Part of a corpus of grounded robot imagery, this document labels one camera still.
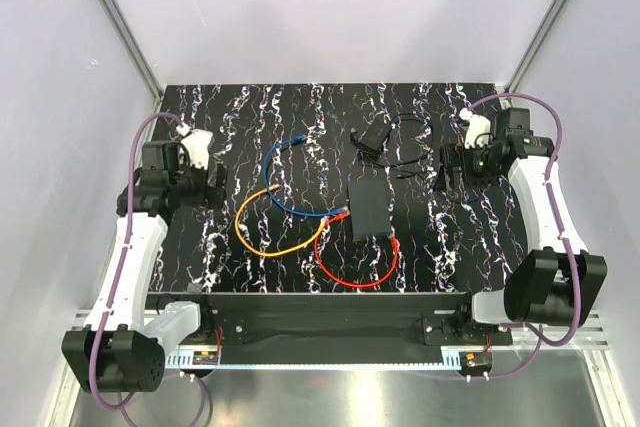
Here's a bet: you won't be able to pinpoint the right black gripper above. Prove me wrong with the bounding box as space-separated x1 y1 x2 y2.
432 141 502 193

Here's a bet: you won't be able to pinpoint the black network switch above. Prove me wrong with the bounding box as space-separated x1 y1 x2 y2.
347 179 392 242

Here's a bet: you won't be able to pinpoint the black power adapter with cord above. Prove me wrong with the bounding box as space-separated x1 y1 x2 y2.
349 112 435 180

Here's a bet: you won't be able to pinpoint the blue ethernet cable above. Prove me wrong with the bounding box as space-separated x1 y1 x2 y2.
263 135 350 219

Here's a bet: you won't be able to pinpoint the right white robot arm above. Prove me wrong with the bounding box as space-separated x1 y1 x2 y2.
436 108 608 344

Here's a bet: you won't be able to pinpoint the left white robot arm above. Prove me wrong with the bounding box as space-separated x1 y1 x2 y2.
61 130 227 395

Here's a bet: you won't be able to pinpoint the right small connector board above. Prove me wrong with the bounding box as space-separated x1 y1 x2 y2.
461 350 493 371

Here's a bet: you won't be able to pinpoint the small connector board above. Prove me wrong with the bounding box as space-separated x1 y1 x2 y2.
461 350 493 371
192 350 220 366

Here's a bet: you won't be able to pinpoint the left small connector board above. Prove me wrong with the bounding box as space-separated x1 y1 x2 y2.
192 350 220 366

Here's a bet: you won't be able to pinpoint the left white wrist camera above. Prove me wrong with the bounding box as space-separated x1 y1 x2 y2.
176 124 213 169

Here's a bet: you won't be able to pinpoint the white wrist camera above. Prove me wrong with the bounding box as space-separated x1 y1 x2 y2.
459 108 492 149
176 124 213 169

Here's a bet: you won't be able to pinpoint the orange ethernet cable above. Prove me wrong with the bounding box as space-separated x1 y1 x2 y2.
235 185 334 258

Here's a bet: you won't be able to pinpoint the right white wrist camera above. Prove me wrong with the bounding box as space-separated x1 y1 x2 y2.
459 108 492 149

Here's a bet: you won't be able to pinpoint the red ethernet cable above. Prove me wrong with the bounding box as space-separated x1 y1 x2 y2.
314 211 400 290

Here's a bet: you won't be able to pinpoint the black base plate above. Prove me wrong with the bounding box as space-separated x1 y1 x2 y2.
146 292 513 347

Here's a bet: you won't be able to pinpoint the white slotted cable duct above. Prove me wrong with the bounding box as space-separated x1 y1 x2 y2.
165 348 462 371

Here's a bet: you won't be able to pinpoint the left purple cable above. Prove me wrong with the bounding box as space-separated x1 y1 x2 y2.
87 112 214 426

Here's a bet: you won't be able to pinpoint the aluminium front rail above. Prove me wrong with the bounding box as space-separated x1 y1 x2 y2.
67 310 609 348

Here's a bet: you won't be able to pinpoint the left aluminium frame post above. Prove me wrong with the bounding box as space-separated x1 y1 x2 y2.
98 0 164 103

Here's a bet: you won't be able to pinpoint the aluminium frame post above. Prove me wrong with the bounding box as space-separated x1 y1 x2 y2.
504 0 570 93
98 0 164 103

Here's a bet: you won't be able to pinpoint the right aluminium frame post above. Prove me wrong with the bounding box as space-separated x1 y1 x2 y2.
504 0 570 93

